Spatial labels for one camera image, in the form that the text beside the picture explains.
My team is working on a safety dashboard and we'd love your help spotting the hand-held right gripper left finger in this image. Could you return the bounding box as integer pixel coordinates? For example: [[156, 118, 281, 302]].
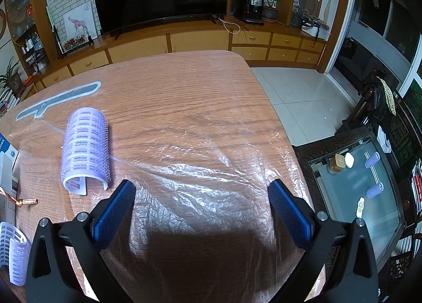
[[26, 179, 136, 303]]

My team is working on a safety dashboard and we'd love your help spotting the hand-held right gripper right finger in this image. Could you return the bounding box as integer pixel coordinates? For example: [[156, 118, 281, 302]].
[[268, 179, 380, 303]]

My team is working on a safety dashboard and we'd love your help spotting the large purple hair roller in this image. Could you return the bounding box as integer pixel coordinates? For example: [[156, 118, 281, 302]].
[[59, 108, 113, 196]]

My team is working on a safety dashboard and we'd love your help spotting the brown jar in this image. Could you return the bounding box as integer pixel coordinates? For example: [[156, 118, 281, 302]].
[[327, 154, 347, 174]]

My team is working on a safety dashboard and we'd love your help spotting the glass coffee table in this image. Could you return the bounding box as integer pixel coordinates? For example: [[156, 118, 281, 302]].
[[293, 125, 413, 271]]

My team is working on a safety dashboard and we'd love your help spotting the small purple hair roller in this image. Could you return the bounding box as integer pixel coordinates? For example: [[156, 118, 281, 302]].
[[366, 182, 384, 200], [364, 151, 381, 169]]

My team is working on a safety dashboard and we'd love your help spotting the red gold ribbon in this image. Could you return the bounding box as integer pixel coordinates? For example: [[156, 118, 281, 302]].
[[0, 187, 39, 207]]

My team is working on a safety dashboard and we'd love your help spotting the clear plastic sheet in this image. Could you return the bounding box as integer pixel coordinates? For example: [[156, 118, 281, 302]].
[[0, 50, 317, 303]]

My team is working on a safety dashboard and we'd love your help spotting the grey cardboard box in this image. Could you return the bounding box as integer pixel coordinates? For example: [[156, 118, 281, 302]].
[[0, 174, 20, 224]]

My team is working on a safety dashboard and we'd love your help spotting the white and blue box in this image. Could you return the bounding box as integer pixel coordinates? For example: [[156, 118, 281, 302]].
[[0, 132, 20, 188]]

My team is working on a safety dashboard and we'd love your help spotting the knife-shaped plastic packaging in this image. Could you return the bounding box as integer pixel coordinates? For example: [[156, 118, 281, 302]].
[[16, 81, 102, 122]]

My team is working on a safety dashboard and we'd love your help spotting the dark carved wooden chair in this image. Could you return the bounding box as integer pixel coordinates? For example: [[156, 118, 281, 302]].
[[334, 69, 422, 172]]

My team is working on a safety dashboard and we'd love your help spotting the patterned cloth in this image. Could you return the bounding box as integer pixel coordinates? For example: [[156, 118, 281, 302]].
[[377, 77, 398, 115]]

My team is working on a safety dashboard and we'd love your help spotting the long-leaf potted plant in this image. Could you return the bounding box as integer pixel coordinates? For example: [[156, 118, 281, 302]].
[[0, 57, 24, 95]]

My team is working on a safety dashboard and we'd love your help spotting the red flower picture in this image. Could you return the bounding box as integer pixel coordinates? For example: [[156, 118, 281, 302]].
[[60, 35, 94, 55]]

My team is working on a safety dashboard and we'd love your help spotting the black and white bag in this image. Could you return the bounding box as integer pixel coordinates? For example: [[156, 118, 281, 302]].
[[300, 15, 330, 42]]

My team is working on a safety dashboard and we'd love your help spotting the wooden television cabinet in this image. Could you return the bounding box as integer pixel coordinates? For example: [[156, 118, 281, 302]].
[[33, 19, 330, 90]]

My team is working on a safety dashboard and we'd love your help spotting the giraffe picture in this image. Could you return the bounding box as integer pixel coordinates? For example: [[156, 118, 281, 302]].
[[63, 2, 98, 40]]

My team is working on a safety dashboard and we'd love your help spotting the green potted plant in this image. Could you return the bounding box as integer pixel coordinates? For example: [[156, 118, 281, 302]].
[[262, 0, 285, 22]]

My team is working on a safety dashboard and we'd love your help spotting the black coffee machine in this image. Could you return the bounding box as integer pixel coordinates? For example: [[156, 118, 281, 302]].
[[242, 0, 265, 26]]

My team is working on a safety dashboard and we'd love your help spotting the glass balcony door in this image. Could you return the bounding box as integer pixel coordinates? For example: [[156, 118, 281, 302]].
[[330, 0, 422, 93]]

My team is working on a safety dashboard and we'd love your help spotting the black kitchen appliance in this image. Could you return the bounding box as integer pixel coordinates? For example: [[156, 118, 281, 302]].
[[230, 0, 246, 19]]

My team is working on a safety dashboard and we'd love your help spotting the white cable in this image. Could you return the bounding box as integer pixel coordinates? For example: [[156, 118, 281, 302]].
[[218, 16, 249, 34]]

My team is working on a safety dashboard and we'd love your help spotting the wooden wall shelf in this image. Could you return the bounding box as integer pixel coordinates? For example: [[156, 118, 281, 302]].
[[0, 0, 50, 76]]

